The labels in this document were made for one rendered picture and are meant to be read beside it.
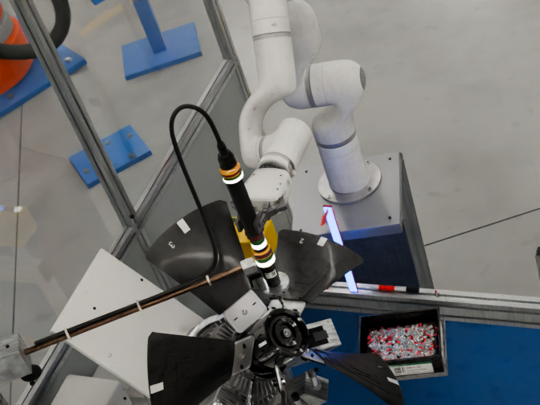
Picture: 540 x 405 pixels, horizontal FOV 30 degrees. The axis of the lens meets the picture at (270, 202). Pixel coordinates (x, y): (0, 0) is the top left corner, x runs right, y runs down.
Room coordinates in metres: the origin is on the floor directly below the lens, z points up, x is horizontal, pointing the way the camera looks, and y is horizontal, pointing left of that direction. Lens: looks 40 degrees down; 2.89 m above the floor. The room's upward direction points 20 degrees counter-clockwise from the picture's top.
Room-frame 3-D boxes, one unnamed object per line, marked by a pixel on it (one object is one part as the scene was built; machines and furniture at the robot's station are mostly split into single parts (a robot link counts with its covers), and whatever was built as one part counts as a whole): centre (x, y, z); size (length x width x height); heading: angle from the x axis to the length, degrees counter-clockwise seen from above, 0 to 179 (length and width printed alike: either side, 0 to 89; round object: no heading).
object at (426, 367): (1.74, -0.20, 0.85); 0.22 x 0.17 x 0.07; 72
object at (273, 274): (1.67, 0.05, 1.47); 0.04 x 0.04 x 0.46
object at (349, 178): (2.29, -0.24, 1.06); 0.19 x 0.19 x 0.18
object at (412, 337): (1.74, -0.20, 0.84); 0.19 x 0.14 x 0.04; 72
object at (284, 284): (1.67, 0.06, 1.32); 0.09 x 0.07 x 0.10; 92
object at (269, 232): (2.14, 0.10, 1.02); 0.16 x 0.10 x 0.11; 57
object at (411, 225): (2.29, -0.24, 0.47); 0.30 x 0.30 x 0.93; 72
